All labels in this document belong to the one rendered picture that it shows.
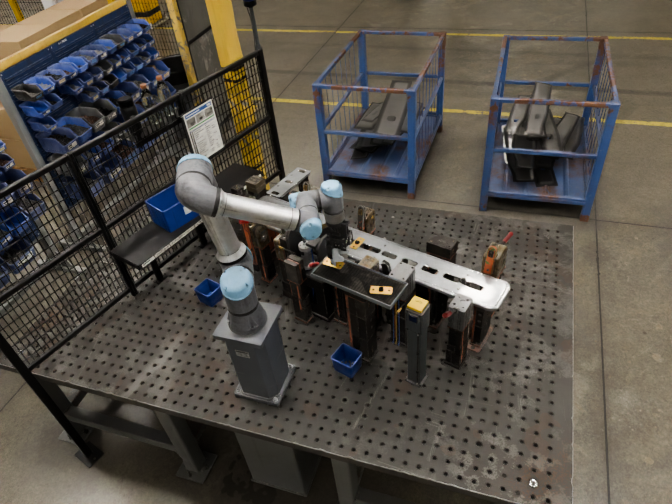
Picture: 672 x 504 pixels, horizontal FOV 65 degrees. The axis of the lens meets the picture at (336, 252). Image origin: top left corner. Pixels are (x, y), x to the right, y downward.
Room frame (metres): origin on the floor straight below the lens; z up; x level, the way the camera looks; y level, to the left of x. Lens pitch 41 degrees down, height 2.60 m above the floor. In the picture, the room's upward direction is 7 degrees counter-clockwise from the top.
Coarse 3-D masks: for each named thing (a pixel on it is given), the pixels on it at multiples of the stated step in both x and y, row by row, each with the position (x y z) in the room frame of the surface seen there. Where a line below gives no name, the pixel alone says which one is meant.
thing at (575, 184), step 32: (608, 64) 3.61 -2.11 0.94; (544, 96) 3.93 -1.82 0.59; (512, 128) 3.55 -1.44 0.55; (544, 128) 3.56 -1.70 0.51; (576, 128) 3.80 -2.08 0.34; (608, 128) 3.02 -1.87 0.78; (512, 160) 3.62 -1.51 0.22; (544, 160) 3.48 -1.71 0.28; (576, 160) 3.60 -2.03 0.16; (512, 192) 3.23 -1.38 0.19; (544, 192) 3.21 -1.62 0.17; (576, 192) 3.17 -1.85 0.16
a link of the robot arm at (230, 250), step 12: (192, 156) 1.56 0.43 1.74; (204, 156) 1.59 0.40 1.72; (180, 168) 1.51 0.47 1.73; (192, 168) 1.49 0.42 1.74; (204, 168) 1.51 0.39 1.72; (204, 216) 1.50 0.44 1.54; (216, 228) 1.49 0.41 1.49; (228, 228) 1.52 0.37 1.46; (216, 240) 1.50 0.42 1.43; (228, 240) 1.50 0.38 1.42; (228, 252) 1.50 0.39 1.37; (240, 252) 1.51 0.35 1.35; (228, 264) 1.48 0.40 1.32; (240, 264) 1.48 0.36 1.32; (252, 264) 1.53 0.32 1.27
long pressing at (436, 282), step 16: (368, 240) 1.91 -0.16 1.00; (384, 240) 1.90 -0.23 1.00; (352, 256) 1.81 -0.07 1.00; (384, 256) 1.78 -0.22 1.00; (400, 256) 1.77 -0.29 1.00; (416, 256) 1.76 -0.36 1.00; (432, 256) 1.75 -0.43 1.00; (416, 272) 1.66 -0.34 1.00; (448, 272) 1.63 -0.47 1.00; (464, 272) 1.62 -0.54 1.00; (432, 288) 1.55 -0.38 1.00; (448, 288) 1.54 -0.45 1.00; (464, 288) 1.53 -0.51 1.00; (496, 288) 1.51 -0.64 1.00; (480, 304) 1.43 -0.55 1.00; (496, 304) 1.42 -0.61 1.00
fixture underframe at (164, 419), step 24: (48, 384) 1.72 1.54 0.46; (72, 408) 1.73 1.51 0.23; (120, 432) 1.56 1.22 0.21; (144, 432) 1.53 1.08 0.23; (168, 432) 1.41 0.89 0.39; (192, 432) 1.49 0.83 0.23; (192, 456) 1.40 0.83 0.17; (216, 456) 1.47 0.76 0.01; (192, 480) 1.36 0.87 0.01; (336, 480) 1.08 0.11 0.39; (360, 480) 1.17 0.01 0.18
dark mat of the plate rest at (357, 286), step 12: (348, 264) 1.58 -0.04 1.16; (324, 276) 1.53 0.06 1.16; (336, 276) 1.52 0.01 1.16; (348, 276) 1.51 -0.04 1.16; (360, 276) 1.51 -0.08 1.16; (372, 276) 1.50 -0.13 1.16; (384, 276) 1.49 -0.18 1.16; (360, 288) 1.44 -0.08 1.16; (396, 288) 1.42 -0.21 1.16; (384, 300) 1.36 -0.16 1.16
